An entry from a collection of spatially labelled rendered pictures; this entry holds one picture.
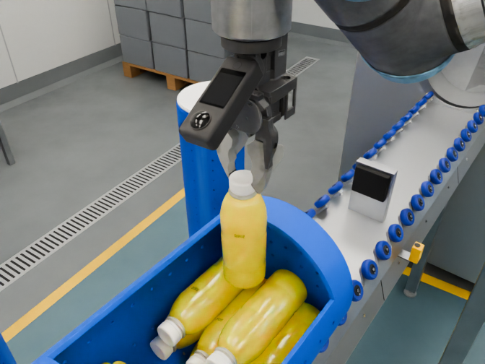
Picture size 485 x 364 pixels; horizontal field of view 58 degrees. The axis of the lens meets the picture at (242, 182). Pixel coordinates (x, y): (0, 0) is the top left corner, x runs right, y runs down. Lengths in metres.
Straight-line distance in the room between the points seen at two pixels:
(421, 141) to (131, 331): 1.16
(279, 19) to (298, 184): 2.43
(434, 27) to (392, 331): 1.83
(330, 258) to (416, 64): 0.34
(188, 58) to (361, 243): 3.07
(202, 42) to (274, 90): 3.27
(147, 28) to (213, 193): 2.74
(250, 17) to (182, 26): 3.41
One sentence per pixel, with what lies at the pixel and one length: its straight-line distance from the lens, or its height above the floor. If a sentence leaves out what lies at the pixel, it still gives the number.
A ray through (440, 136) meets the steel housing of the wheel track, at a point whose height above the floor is 0.93.
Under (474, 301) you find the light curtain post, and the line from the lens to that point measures 1.45.
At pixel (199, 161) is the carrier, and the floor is 0.85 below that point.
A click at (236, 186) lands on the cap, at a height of 1.34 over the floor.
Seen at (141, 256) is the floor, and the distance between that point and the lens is 2.43.
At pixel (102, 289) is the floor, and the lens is 2.32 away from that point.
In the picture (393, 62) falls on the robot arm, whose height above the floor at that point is 1.53.
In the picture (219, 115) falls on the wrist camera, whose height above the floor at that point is 1.47.
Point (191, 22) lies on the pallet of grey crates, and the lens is 3.81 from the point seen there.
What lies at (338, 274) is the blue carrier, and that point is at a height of 1.17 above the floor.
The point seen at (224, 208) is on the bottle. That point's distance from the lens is 0.62.
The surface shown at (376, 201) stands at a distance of 1.18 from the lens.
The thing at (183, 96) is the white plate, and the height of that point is 1.04.
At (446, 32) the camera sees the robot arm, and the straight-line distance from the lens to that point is 0.45.
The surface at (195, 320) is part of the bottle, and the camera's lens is 0.72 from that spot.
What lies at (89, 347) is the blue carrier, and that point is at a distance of 0.76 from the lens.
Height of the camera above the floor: 1.69
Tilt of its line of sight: 36 degrees down
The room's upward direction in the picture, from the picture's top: straight up
